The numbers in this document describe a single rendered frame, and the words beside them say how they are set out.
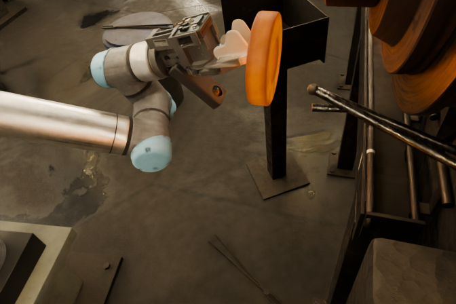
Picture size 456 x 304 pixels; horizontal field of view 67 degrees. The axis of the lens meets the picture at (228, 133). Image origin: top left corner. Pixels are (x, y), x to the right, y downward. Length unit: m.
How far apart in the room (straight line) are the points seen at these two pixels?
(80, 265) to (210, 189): 0.55
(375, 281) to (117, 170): 1.36
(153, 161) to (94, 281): 0.78
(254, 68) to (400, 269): 0.31
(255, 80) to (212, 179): 0.97
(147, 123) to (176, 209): 0.79
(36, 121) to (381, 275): 0.53
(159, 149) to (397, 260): 0.41
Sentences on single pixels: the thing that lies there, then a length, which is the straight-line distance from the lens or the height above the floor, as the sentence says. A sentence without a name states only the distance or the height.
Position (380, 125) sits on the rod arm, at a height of 0.89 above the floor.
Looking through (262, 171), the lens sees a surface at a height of 0.01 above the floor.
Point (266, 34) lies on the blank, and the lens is 0.53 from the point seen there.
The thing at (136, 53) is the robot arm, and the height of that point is 0.83.
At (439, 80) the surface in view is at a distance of 0.27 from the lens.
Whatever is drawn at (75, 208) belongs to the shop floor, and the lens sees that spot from 1.59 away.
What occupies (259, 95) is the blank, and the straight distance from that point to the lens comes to 0.54.
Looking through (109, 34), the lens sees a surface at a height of 0.43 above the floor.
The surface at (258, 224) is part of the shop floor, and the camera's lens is 1.32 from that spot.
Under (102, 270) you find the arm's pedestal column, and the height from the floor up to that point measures 0.02.
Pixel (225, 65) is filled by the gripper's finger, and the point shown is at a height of 0.83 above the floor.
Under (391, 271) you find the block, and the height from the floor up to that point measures 0.80.
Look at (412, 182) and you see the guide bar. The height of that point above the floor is 0.70.
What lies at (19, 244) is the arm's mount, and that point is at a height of 0.37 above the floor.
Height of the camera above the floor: 1.16
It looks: 46 degrees down
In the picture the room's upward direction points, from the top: 9 degrees counter-clockwise
